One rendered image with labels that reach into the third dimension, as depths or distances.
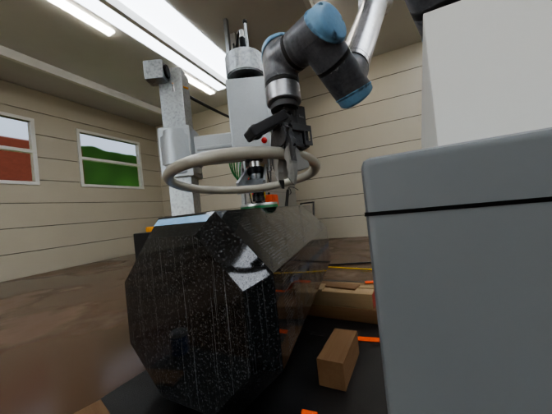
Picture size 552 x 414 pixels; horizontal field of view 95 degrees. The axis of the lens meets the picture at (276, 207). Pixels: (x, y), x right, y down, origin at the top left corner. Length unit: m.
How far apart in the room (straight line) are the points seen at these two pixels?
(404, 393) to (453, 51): 0.41
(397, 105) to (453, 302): 6.27
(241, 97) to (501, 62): 1.24
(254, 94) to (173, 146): 0.92
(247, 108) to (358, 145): 5.02
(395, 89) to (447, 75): 6.18
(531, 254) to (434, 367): 0.14
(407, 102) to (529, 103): 6.10
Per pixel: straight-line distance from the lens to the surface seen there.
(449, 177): 0.29
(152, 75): 2.43
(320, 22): 0.65
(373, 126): 6.40
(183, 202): 2.19
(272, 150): 0.62
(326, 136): 6.52
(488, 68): 0.45
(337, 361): 1.31
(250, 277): 0.91
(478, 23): 0.47
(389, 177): 0.28
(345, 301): 1.90
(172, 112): 2.36
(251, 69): 1.57
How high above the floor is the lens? 0.80
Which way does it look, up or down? 1 degrees up
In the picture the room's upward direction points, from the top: 6 degrees counter-clockwise
